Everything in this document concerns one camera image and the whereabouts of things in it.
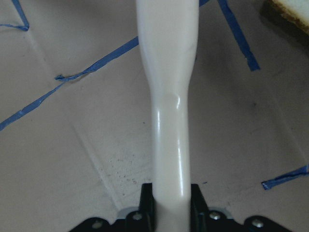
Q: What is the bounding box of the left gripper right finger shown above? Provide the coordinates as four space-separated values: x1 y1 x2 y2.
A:
190 184 208 232

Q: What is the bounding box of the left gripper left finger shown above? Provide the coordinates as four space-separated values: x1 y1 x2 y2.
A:
139 183 156 232

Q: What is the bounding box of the beige hand brush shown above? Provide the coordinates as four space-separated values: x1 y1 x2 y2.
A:
136 0 199 232

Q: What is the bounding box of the bread slice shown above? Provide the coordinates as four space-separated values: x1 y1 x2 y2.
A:
259 0 309 36

